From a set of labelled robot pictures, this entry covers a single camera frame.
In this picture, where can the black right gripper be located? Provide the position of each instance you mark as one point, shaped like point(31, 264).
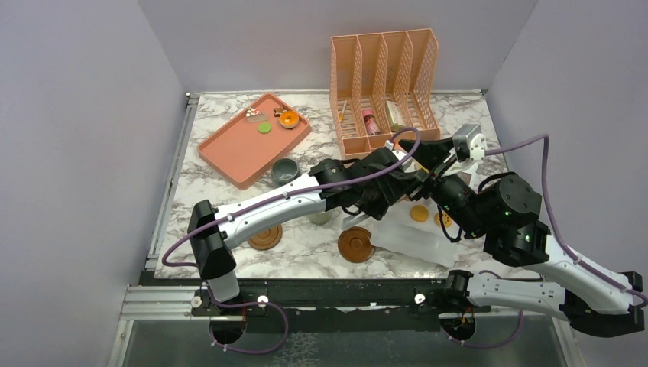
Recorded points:
point(395, 185)

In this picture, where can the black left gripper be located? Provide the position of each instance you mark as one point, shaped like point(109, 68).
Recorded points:
point(435, 181)

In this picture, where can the yellow flower cookie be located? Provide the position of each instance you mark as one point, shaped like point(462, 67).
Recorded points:
point(442, 219)

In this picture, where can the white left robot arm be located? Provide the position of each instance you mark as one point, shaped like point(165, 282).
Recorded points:
point(215, 231)

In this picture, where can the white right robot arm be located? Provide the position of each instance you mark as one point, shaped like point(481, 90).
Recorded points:
point(592, 299)

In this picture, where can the tan box in organizer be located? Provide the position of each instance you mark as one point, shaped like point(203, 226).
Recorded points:
point(394, 116)

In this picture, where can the right brown wooden coaster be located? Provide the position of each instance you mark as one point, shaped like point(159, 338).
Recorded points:
point(354, 244)

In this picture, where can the brown wooden coaster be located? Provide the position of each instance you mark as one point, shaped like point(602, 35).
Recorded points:
point(267, 239)
point(354, 244)

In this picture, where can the white tiered dessert stand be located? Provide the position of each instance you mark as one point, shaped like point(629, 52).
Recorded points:
point(425, 241)

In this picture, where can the light green ceramic mug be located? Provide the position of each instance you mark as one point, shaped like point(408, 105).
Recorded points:
point(320, 218)

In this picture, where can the pink bottle in organizer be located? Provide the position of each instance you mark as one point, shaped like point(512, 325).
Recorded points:
point(370, 122)

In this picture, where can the pink mesh file organizer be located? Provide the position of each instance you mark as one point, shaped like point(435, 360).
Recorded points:
point(366, 70)

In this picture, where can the dark blue-green ceramic mug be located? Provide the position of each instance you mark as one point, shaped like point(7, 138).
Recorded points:
point(284, 171)

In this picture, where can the left brown wooden coaster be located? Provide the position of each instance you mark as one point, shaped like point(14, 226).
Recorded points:
point(267, 239)

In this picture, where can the orange glazed donut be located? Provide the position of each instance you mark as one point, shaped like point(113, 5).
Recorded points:
point(289, 119)

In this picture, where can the brown star cookie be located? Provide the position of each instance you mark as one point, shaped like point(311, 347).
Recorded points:
point(279, 111)

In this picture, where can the green macaron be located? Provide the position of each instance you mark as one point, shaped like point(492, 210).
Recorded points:
point(264, 127)

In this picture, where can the pink dessert tray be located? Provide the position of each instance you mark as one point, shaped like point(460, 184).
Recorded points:
point(240, 153)

